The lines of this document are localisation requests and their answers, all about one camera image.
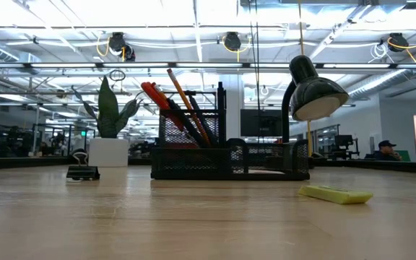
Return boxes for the black mesh desk organizer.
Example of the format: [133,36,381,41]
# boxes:
[149,108,311,182]

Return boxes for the red-handled scissors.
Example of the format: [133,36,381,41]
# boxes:
[140,81,200,150]

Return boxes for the green eraser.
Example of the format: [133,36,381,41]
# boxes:
[298,184,374,206]

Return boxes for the black monitor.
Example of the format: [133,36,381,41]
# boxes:
[240,108,283,138]

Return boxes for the white plant pot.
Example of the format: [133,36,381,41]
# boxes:
[87,137,130,168]

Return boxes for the green snake plant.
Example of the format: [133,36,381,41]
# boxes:
[71,74,144,139]

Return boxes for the black gooseneck desk lamp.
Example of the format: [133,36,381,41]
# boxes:
[281,54,351,144]

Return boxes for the black binder clip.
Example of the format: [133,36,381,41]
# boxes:
[65,151,101,182]

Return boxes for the black monitor cart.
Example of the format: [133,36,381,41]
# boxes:
[329,134,361,160]

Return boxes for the seated person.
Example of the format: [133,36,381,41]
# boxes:
[373,139,404,162]

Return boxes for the green chair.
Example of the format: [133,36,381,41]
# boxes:
[396,149,412,163]

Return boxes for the black ceiling cord reel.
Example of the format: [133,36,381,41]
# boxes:
[222,31,243,52]
[107,31,137,63]
[387,32,410,53]

